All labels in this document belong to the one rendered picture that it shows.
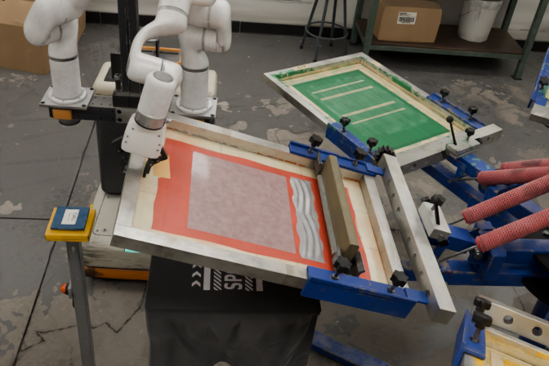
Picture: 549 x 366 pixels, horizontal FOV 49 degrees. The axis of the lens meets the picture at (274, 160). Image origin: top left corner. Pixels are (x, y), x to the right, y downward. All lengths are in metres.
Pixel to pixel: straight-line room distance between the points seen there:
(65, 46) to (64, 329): 1.35
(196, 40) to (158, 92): 0.55
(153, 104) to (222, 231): 0.37
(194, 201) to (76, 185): 2.09
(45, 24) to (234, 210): 0.81
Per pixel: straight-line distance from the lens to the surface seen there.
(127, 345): 2.86
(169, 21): 1.63
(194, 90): 2.11
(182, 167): 1.76
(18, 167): 3.90
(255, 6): 5.52
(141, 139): 1.59
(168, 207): 1.61
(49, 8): 1.97
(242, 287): 1.77
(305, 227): 1.74
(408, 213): 1.88
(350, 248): 1.61
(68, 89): 2.20
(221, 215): 1.65
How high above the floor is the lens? 2.25
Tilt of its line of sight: 35 degrees down
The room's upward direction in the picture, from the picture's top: 7 degrees clockwise
